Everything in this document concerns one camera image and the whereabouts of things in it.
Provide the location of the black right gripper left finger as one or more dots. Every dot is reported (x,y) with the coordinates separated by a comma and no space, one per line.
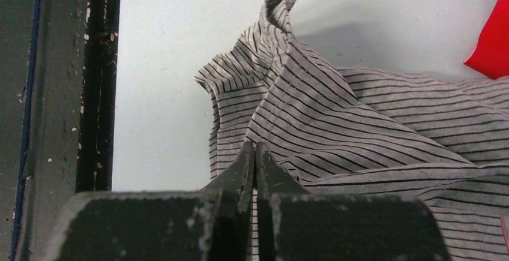
(238,177)

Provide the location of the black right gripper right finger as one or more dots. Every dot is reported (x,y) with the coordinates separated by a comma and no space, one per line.
(270,177)

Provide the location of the grey striped underwear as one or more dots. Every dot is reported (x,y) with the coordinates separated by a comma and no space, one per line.
(366,131)

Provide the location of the red garment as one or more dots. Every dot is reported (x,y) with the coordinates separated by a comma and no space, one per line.
(490,54)

